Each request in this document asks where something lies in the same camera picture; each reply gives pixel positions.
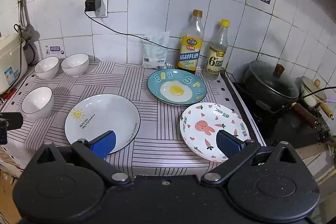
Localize white sun plate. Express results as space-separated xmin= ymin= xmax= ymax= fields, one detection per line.
xmin=64 ymin=94 xmax=141 ymax=156

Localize white ribbed bowl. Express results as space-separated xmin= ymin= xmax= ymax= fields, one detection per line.
xmin=34 ymin=56 xmax=60 ymax=80
xmin=21 ymin=87 xmax=54 ymax=121
xmin=61 ymin=53 xmax=89 ymax=77

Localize pink rabbit carrot plate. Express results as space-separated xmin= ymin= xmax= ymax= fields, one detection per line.
xmin=179 ymin=102 xmax=251 ymax=162

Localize blue fried egg plate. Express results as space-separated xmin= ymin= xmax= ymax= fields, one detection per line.
xmin=147 ymin=69 xmax=207 ymax=106

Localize striped white table mat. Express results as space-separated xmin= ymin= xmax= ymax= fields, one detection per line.
xmin=0 ymin=61 xmax=267 ymax=177

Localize black induction stove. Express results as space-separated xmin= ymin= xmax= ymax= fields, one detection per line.
xmin=220 ymin=71 xmax=335 ymax=148

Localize black cooking pot with lid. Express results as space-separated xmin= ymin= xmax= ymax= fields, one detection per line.
xmin=242 ymin=60 xmax=320 ymax=128

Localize cream rice cooker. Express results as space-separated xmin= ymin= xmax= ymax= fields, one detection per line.
xmin=0 ymin=34 xmax=27 ymax=94

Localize white vinegar bottle yellow cap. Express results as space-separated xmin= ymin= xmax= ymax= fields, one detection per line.
xmin=203 ymin=19 xmax=230 ymax=81

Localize hanging metal utensils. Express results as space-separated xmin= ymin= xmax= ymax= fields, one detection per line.
xmin=17 ymin=0 xmax=34 ymax=40

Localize small cream enamel pot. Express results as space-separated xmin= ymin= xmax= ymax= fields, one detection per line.
xmin=299 ymin=76 xmax=334 ymax=120

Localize white salt bag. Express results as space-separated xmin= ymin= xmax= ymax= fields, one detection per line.
xmin=142 ymin=32 xmax=169 ymax=70

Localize cooking wine bottle yellow label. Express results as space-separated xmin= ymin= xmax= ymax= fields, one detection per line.
xmin=177 ymin=10 xmax=204 ymax=74

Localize black power adapter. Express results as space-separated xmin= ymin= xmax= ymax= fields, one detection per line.
xmin=84 ymin=0 xmax=101 ymax=12

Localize rice cooker black cable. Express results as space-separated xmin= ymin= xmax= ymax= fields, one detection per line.
xmin=12 ymin=23 xmax=36 ymax=67

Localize wall sticker near bowls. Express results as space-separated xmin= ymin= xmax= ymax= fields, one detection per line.
xmin=43 ymin=46 xmax=65 ymax=59

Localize white wall socket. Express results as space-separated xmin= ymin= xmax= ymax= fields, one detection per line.
xmin=89 ymin=0 xmax=108 ymax=18

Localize black power cable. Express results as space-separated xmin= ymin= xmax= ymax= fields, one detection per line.
xmin=59 ymin=0 xmax=266 ymax=109

